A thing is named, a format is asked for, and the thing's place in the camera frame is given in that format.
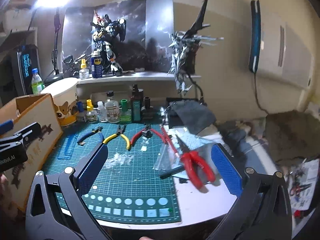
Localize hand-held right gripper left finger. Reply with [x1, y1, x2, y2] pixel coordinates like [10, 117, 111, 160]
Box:
[25, 142, 113, 240]

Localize yellow-capped glue bottle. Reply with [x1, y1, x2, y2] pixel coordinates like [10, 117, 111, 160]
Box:
[86, 99, 100, 125]

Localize black-capped glass bottle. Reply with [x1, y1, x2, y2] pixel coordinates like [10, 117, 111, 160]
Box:
[104, 91, 121, 124]

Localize printed cardboard box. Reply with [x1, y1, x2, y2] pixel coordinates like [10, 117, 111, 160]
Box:
[0, 93, 63, 212]

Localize black cable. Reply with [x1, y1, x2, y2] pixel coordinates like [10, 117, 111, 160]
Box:
[254, 74, 269, 113]

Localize green cutting mat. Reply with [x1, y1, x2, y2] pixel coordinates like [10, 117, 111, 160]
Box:
[41, 121, 184, 223]

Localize white printed paper sheet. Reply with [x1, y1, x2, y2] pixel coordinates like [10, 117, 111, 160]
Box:
[170, 127, 220, 160]

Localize storm backdrop poster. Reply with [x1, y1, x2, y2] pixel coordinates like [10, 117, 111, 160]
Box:
[62, 0, 175, 73]

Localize dark grey cloth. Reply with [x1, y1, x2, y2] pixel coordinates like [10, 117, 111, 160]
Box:
[167, 100, 217, 135]

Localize blue-handled pliers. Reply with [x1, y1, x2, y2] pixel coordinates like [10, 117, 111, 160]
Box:
[77, 127, 105, 146]

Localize black box teal lettering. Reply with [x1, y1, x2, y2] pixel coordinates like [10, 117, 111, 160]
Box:
[11, 44, 41, 96]

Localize red pencil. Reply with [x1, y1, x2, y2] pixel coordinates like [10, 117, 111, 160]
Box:
[159, 124, 181, 158]

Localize dark winged robot model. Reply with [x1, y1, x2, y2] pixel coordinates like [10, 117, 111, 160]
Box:
[167, 0, 225, 96]

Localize white dog-print paper bucket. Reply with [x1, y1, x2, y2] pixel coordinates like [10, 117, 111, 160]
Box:
[40, 77, 80, 128]

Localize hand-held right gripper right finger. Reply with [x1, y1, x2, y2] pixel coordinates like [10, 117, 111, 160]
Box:
[209, 143, 293, 240]

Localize blue-capped small bottle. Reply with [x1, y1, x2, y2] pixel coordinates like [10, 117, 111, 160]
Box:
[76, 101, 87, 123]

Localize green-capped bottle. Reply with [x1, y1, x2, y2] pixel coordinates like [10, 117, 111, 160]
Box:
[120, 99, 132, 123]

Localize black desk lamp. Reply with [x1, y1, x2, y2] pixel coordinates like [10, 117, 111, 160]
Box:
[44, 6, 63, 85]

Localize printed instruction leaflet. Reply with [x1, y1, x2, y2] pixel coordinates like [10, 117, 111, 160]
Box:
[287, 159, 320, 210]

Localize black blue wall device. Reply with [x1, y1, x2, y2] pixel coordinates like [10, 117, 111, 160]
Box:
[248, 0, 262, 75]

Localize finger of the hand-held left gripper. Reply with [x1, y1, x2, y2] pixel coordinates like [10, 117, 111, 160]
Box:
[0, 120, 14, 135]
[0, 122, 42, 146]

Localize white wall shelf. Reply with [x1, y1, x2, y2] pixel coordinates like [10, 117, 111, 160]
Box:
[2, 6, 38, 34]

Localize red long-nose pliers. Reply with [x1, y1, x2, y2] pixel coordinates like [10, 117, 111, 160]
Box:
[175, 134, 217, 190]

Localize white desk shelf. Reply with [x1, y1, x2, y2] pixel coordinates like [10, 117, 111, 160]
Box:
[76, 70, 202, 88]

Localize blue plastic sprue frame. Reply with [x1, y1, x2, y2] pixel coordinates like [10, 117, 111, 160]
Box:
[58, 133, 81, 160]

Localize yellow-capped clear bottle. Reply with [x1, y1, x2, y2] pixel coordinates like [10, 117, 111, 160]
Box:
[79, 59, 90, 79]

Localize black pen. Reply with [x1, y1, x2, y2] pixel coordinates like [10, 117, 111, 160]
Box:
[159, 166, 187, 180]

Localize red-handled nippers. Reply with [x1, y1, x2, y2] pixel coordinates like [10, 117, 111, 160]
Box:
[130, 124, 167, 147]

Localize squat black bottle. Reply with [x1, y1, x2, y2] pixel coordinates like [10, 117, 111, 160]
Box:
[141, 96, 155, 120]

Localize yellow-handled pliers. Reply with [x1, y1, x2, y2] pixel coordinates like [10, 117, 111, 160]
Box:
[103, 125, 132, 151]

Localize clear plastic scraps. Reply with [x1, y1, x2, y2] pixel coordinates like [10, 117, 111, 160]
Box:
[104, 152, 132, 169]

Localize blue yellow spray can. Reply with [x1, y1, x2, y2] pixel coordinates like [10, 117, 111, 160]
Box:
[90, 51, 103, 79]

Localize clear plastic bag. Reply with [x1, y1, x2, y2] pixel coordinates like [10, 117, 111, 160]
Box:
[153, 135, 200, 179]

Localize white blue robot model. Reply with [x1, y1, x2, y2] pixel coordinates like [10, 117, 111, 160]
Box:
[89, 10, 127, 77]

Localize tall dark green bottle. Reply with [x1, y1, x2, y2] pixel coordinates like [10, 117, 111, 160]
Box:
[131, 84, 145, 123]

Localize small clear bottle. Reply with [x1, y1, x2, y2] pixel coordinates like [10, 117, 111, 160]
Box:
[97, 101, 106, 122]

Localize green-label water bottle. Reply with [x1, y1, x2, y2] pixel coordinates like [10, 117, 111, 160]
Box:
[31, 68, 46, 95]

